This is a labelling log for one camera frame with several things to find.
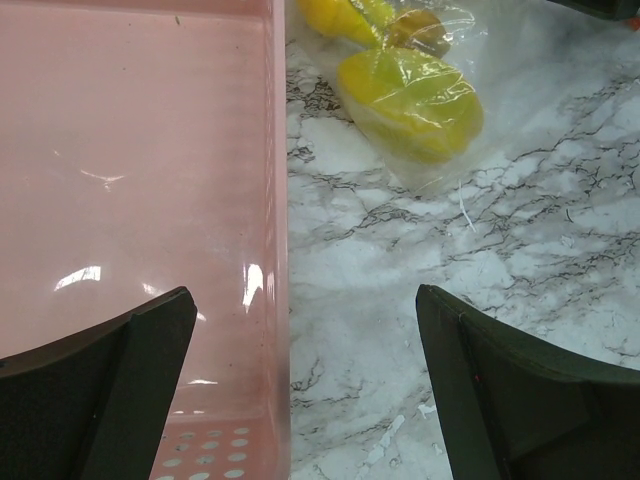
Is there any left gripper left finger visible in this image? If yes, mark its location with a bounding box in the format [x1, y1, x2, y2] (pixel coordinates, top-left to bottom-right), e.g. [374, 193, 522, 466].
[1, 287, 196, 479]

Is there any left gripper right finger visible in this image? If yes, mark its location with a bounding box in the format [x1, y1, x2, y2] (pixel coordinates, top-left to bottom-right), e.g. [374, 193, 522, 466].
[416, 285, 639, 479]

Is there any pink plastic basket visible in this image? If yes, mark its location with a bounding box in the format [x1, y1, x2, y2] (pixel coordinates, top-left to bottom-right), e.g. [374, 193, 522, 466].
[1, 1, 291, 479]

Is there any zip bag with yellow fruit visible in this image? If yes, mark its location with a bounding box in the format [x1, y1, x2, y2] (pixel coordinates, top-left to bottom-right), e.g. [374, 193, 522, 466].
[292, 1, 487, 192]

